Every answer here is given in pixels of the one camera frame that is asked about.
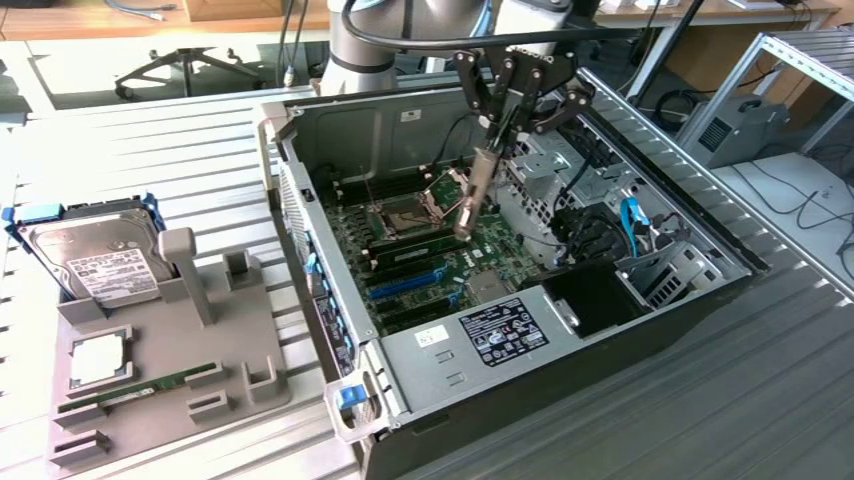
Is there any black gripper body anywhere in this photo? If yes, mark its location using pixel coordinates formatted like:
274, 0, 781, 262
496, 0, 601, 96

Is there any black graphics card with fan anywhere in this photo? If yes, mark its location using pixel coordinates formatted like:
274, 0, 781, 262
451, 112, 528, 244

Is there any metal socket cover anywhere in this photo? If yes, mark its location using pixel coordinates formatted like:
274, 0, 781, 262
419, 168, 472, 224

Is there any CPU socket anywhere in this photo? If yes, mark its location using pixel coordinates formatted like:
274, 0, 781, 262
369, 197, 441, 241

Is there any green motherboard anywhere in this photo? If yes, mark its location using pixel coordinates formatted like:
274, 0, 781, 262
322, 167, 555, 336

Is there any black installed RAM stick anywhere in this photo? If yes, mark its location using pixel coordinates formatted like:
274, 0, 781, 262
368, 230, 472, 266

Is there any long wooden desk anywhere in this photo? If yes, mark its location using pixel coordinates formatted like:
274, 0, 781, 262
592, 0, 842, 31

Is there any brown cardboard box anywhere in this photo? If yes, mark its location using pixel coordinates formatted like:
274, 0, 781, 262
185, 0, 285, 22

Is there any silver chipset heatsink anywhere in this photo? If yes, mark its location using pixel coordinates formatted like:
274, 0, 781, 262
465, 273, 512, 301

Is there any silver disk bay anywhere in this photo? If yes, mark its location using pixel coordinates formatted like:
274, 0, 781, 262
616, 244, 725, 309

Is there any blue expansion slot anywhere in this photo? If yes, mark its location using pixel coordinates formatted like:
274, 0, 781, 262
368, 267, 447, 301

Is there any black office chair base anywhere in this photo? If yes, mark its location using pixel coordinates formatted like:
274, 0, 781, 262
110, 45, 268, 100

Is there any black expansion slot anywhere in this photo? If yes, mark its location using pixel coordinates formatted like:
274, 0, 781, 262
379, 294, 461, 331

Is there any grey power supply unit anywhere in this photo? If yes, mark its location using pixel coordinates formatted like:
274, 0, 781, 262
364, 287, 583, 417

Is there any open black PC case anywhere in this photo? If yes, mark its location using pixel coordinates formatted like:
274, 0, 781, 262
256, 72, 772, 480

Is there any wooden desk with box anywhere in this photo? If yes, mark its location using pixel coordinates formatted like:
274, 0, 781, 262
0, 0, 333, 42

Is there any silver hard disk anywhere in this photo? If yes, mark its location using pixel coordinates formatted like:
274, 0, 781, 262
17, 209, 178, 309

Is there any grey parts rack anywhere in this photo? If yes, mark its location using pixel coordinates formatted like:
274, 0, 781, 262
44, 225, 294, 474

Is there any blue disk caddy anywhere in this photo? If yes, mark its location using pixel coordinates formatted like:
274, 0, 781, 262
1, 192, 168, 301

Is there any green RAM stick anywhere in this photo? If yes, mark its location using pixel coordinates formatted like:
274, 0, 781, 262
57, 363, 218, 412

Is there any silver CPU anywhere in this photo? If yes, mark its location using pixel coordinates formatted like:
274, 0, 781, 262
69, 333, 129, 386

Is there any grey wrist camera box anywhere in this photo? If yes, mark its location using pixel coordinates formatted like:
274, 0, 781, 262
496, 0, 573, 55

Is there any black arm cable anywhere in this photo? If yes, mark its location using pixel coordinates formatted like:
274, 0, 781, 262
338, 0, 645, 52

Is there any coiled black cable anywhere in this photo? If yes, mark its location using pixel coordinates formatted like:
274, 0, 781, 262
656, 89, 701, 124

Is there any blue disk wire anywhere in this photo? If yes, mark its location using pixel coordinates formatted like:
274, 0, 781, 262
617, 197, 652, 259

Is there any black power wire bundle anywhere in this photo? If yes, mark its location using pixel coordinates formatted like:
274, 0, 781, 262
552, 204, 632, 266

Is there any grey equipment box black handle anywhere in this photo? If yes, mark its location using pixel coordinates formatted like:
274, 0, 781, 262
692, 94, 792, 169

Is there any aluminium frame shelf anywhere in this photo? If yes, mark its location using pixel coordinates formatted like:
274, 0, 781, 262
671, 27, 854, 156

